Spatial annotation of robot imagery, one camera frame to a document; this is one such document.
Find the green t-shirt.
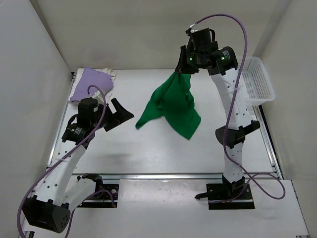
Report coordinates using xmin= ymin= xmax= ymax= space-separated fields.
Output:
xmin=135 ymin=72 xmax=201 ymax=140

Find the purple t-shirt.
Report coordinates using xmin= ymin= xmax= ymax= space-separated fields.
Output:
xmin=69 ymin=67 xmax=99 ymax=103

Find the cream white t-shirt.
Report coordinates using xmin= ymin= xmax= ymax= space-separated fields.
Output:
xmin=95 ymin=67 xmax=117 ymax=106

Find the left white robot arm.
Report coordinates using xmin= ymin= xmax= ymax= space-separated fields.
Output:
xmin=22 ymin=98 xmax=134 ymax=234

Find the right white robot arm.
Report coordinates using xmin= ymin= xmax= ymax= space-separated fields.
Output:
xmin=175 ymin=28 xmax=260 ymax=188

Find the white plastic basket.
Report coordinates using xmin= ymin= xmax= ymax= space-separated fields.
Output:
xmin=240 ymin=57 xmax=275 ymax=107

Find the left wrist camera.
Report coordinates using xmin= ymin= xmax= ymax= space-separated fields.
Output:
xmin=89 ymin=90 xmax=106 ymax=105

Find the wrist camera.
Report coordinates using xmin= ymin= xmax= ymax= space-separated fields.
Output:
xmin=185 ymin=23 xmax=197 ymax=36
xmin=89 ymin=90 xmax=106 ymax=105

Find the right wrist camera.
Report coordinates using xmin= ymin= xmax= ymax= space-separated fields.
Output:
xmin=185 ymin=23 xmax=197 ymax=36

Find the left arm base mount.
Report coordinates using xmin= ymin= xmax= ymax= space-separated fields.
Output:
xmin=77 ymin=174 xmax=119 ymax=209

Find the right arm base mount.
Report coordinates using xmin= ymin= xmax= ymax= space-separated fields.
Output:
xmin=195 ymin=176 xmax=255 ymax=210

